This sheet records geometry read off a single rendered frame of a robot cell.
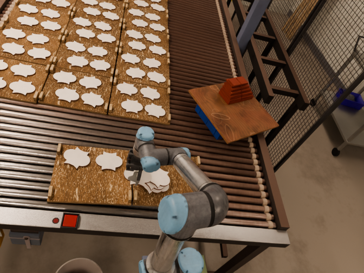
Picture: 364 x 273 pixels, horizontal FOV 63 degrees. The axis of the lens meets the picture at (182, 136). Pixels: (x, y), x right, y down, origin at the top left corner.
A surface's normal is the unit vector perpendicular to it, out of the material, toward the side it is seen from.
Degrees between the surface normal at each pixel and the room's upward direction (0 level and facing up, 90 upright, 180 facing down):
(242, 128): 0
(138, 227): 0
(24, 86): 0
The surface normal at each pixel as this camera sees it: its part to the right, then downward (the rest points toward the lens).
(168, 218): -0.87, -0.07
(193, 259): 0.41, -0.64
